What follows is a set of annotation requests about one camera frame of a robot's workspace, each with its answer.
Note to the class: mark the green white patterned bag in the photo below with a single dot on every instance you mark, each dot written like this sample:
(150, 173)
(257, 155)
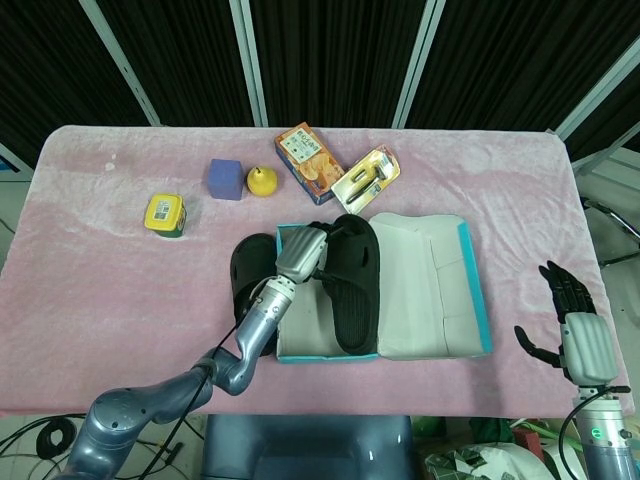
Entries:
(465, 462)

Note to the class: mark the pink plush table cloth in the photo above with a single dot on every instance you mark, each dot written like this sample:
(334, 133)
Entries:
(125, 300)

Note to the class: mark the orange snack box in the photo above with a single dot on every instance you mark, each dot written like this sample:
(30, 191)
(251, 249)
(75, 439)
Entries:
(310, 160)

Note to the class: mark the yellow toy pear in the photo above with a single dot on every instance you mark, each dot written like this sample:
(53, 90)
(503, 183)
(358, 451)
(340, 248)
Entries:
(262, 184)

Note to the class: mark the black rubber slipper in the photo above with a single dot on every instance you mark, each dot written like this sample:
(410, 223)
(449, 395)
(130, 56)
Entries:
(355, 300)
(250, 265)

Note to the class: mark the pale double partition frame post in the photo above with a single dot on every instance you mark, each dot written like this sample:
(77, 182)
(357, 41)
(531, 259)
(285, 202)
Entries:
(250, 60)

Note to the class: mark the red-brown block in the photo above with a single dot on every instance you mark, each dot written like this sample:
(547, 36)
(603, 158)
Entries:
(527, 440)

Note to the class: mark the metal chair frame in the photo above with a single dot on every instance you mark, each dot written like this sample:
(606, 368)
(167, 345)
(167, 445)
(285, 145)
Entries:
(612, 215)

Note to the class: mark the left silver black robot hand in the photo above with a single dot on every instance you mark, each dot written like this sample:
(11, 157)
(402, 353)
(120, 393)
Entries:
(297, 255)

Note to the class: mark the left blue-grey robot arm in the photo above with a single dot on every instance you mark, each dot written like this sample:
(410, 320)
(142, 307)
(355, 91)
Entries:
(150, 400)

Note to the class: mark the open blue cardboard shoe box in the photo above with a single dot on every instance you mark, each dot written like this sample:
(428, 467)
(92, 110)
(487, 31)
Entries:
(415, 300)

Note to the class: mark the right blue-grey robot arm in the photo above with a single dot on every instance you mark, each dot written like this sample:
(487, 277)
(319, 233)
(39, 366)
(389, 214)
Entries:
(607, 450)

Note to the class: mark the razor in yellow blister pack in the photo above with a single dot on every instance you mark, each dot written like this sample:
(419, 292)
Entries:
(365, 180)

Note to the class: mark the green tub with yellow lid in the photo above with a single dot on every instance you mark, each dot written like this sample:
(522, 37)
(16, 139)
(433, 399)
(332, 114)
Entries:
(162, 215)

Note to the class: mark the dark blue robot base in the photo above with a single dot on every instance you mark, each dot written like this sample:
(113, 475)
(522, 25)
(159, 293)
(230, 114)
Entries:
(305, 450)

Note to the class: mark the purple foam cube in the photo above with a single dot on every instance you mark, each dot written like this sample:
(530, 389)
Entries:
(225, 180)

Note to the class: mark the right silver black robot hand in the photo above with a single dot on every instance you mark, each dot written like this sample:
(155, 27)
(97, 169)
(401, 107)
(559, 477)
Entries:
(590, 350)

